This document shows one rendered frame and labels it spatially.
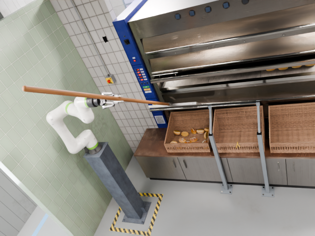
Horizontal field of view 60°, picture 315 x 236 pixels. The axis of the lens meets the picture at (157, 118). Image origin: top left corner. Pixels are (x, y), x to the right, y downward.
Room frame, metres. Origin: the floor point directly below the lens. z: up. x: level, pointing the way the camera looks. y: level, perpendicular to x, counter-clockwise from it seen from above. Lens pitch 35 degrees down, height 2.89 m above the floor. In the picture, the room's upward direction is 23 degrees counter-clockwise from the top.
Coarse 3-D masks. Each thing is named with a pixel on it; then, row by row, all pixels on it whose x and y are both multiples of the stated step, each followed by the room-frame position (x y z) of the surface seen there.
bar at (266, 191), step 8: (216, 104) 2.26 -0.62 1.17; (224, 104) 2.21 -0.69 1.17; (232, 104) 2.16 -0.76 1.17; (240, 104) 2.12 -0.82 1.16; (248, 104) 2.08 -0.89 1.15; (256, 104) 2.03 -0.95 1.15; (216, 152) 2.09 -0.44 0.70; (216, 160) 2.11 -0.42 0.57; (264, 160) 1.83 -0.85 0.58; (264, 168) 1.84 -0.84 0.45; (224, 176) 2.10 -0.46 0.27; (264, 176) 1.85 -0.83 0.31; (224, 184) 2.10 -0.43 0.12; (232, 184) 2.14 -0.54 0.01; (224, 192) 2.08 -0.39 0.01; (264, 192) 1.86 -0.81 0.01; (272, 192) 1.82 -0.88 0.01
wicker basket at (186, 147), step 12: (180, 120) 2.84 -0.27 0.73; (192, 120) 2.75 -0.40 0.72; (204, 120) 2.66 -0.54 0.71; (168, 132) 2.69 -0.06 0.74; (180, 132) 2.78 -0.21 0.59; (204, 132) 2.59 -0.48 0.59; (168, 144) 2.50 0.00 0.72; (180, 144) 2.42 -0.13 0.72; (192, 144) 2.34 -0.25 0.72; (204, 144) 2.26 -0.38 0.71
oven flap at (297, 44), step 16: (224, 48) 2.53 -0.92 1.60; (240, 48) 2.44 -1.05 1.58; (256, 48) 2.35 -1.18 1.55; (272, 48) 2.26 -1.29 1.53; (288, 48) 2.18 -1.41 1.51; (304, 48) 2.11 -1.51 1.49; (160, 64) 2.91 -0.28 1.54; (176, 64) 2.80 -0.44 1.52; (192, 64) 2.69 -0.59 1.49; (208, 64) 2.59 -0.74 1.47; (224, 64) 2.48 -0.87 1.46
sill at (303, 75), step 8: (312, 72) 2.12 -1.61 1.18; (240, 80) 2.49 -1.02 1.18; (248, 80) 2.43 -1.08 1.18; (256, 80) 2.37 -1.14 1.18; (264, 80) 2.32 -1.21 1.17; (272, 80) 2.28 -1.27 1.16; (280, 80) 2.24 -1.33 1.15; (288, 80) 2.20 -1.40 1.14; (168, 88) 2.95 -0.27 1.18; (176, 88) 2.87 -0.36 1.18; (184, 88) 2.81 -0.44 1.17; (192, 88) 2.75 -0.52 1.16; (200, 88) 2.70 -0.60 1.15
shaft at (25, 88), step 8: (24, 88) 1.24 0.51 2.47; (32, 88) 1.27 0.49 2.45; (40, 88) 1.30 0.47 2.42; (48, 88) 1.34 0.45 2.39; (80, 96) 1.48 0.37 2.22; (88, 96) 1.53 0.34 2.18; (96, 96) 1.57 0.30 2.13; (104, 96) 1.63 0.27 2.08; (112, 96) 1.70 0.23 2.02; (160, 104) 2.21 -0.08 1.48; (168, 104) 2.33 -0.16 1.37
